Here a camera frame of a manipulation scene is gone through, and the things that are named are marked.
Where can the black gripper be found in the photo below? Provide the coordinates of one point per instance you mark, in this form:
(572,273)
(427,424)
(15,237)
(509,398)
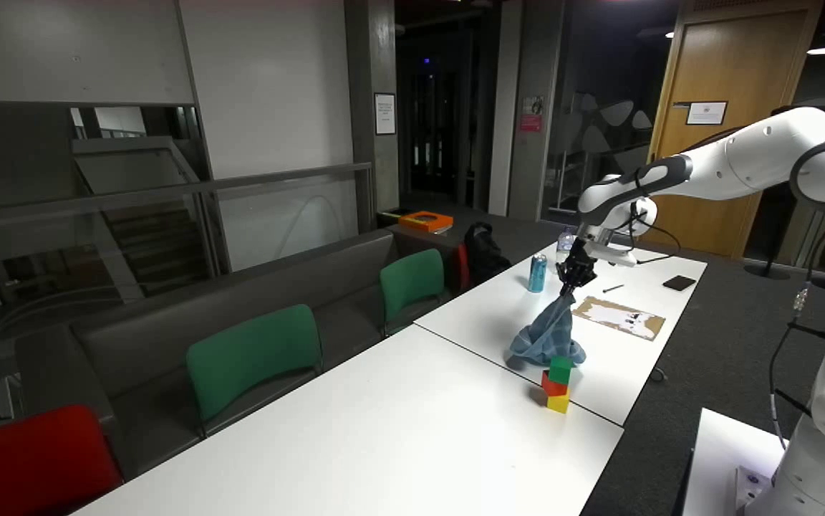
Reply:
(576,267)

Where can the blue striped cloth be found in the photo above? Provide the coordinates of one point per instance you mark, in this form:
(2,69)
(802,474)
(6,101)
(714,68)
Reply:
(546,336)

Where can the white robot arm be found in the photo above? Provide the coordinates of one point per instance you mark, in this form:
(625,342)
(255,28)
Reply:
(787,148)

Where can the clear plastic bottle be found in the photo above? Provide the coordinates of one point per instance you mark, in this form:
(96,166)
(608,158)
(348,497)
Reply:
(562,247)

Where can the green cube block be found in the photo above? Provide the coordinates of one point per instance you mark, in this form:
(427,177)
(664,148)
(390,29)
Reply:
(559,370)

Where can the black red backpack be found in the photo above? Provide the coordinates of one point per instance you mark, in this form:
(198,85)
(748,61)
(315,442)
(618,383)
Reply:
(477,259)

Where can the black phone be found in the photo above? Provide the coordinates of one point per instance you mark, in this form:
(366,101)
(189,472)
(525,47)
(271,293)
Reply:
(679,283)

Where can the red cube block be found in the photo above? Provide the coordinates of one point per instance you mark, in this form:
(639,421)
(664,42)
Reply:
(553,389)

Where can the yellow cube block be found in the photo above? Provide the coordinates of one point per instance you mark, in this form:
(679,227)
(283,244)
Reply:
(559,403)

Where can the orange box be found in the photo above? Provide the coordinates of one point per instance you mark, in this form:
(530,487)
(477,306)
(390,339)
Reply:
(427,223)

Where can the far green chair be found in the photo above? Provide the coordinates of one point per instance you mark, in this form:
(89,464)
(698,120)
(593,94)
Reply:
(411,279)

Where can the green chair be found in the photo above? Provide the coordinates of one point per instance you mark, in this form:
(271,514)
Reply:
(411,279)
(248,353)

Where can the wooden door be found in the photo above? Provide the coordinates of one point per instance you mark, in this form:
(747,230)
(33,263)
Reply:
(728,64)

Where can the near green chair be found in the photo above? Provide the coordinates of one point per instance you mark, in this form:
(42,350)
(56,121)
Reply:
(248,353)

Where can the grey long sofa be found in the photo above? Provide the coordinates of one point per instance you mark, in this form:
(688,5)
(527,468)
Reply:
(128,366)

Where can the red chair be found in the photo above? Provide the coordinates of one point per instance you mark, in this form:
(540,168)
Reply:
(56,464)

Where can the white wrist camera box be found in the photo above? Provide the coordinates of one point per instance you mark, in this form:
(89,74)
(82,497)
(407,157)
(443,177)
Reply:
(612,253)

